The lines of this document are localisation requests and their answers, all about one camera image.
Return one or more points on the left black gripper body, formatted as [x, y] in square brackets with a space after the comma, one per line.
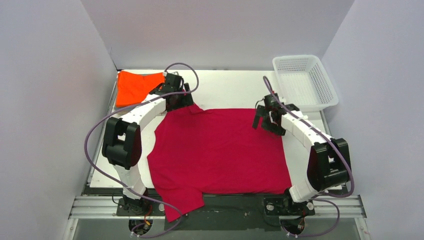
[180, 101]

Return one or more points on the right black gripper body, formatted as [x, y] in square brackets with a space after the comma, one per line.
[267, 114]

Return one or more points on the red t shirt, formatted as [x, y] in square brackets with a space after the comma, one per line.
[214, 151]

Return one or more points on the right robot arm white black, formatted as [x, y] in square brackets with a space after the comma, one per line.
[329, 162]

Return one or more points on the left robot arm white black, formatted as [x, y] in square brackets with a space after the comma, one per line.
[122, 141]

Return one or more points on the orange folded t shirt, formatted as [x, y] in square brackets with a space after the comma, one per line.
[133, 88]

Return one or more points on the white plastic basket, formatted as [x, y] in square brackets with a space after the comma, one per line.
[304, 82]

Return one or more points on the grey blue folded t shirt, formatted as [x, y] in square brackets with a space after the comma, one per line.
[126, 108]

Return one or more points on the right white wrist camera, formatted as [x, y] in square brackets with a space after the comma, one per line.
[281, 99]

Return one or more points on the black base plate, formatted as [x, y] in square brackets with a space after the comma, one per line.
[231, 212]

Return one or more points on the aluminium rail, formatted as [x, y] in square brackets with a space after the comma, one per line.
[104, 207]

